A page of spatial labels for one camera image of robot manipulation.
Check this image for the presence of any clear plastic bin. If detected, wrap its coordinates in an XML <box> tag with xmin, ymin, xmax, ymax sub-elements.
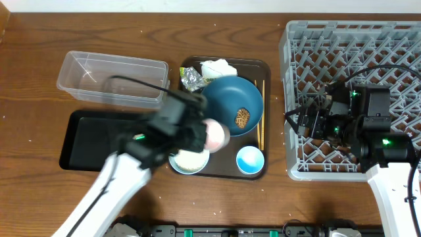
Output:
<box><xmin>57</xmin><ymin>51</ymin><xmax>170</xmax><ymax>109</ymax></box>

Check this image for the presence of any brown serving tray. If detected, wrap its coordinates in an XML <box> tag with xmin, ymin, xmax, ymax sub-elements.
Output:
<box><xmin>179</xmin><ymin>56</ymin><xmax>271</xmax><ymax>180</ymax></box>

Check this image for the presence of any white napkin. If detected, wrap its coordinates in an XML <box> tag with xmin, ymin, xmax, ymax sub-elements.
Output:
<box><xmin>201</xmin><ymin>59</ymin><xmax>237</xmax><ymax>79</ymax></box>

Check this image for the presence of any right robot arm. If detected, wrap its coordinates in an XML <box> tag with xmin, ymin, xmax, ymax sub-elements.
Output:
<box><xmin>285</xmin><ymin>84</ymin><xmax>420</xmax><ymax>236</ymax></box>

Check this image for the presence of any blue small cup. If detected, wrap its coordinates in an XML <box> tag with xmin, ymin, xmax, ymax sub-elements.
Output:
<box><xmin>235</xmin><ymin>146</ymin><xmax>265</xmax><ymax>175</ymax></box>

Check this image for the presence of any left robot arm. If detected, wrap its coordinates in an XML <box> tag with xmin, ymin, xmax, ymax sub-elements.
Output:
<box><xmin>54</xmin><ymin>90</ymin><xmax>207</xmax><ymax>236</ymax></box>

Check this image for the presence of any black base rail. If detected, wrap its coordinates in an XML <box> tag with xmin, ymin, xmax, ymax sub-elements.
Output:
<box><xmin>108</xmin><ymin>224</ymin><xmax>385</xmax><ymax>237</ymax></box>

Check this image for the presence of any pink small cup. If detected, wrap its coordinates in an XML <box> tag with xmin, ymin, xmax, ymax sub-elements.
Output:
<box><xmin>203</xmin><ymin>118</ymin><xmax>230</xmax><ymax>153</ymax></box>

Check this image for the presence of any right wooden chopstick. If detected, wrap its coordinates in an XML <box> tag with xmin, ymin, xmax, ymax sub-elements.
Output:
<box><xmin>260</xmin><ymin>80</ymin><xmax>265</xmax><ymax>151</ymax></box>

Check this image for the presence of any brown mushroom piece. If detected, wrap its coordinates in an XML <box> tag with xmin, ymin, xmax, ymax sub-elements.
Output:
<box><xmin>235</xmin><ymin>108</ymin><xmax>250</xmax><ymax>129</ymax></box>

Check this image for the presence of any grey dishwasher rack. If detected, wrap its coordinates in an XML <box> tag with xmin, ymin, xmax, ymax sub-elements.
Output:
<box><xmin>278</xmin><ymin>20</ymin><xmax>421</xmax><ymax>182</ymax></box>

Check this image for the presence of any light blue rice bowl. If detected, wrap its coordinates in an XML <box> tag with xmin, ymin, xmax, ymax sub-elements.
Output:
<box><xmin>168</xmin><ymin>149</ymin><xmax>210</xmax><ymax>175</ymax></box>

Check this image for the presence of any black tray bin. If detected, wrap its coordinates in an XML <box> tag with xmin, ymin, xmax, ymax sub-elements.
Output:
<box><xmin>59</xmin><ymin>110</ymin><xmax>146</xmax><ymax>172</ymax></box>

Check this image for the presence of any wooden chopstick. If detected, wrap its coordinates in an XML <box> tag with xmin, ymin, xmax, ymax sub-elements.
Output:
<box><xmin>254</xmin><ymin>80</ymin><xmax>261</xmax><ymax>149</ymax></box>
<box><xmin>260</xmin><ymin>80</ymin><xmax>265</xmax><ymax>151</ymax></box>

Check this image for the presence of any foil wrapper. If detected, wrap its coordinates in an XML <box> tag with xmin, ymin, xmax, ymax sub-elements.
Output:
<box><xmin>180</xmin><ymin>66</ymin><xmax>207</xmax><ymax>92</ymax></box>

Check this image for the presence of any left wooden chopstick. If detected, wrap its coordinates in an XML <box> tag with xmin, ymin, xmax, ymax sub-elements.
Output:
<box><xmin>254</xmin><ymin>80</ymin><xmax>261</xmax><ymax>149</ymax></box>

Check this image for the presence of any dark blue plate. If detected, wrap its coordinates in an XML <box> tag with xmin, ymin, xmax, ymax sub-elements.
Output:
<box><xmin>201</xmin><ymin>76</ymin><xmax>264</xmax><ymax>136</ymax></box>

